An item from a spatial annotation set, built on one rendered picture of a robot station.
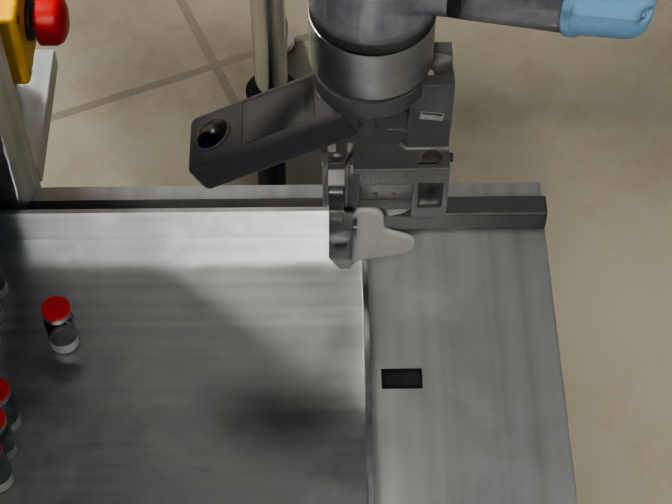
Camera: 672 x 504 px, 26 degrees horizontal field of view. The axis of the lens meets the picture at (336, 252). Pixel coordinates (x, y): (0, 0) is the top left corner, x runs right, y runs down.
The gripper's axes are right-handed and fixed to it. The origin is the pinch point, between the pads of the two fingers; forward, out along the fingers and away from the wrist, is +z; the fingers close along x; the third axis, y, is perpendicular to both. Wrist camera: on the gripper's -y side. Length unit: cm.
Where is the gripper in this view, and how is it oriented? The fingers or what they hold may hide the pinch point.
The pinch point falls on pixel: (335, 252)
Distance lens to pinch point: 104.7
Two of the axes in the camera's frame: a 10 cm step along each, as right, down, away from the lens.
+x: -0.1, -8.1, 5.8
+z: 0.0, 5.8, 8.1
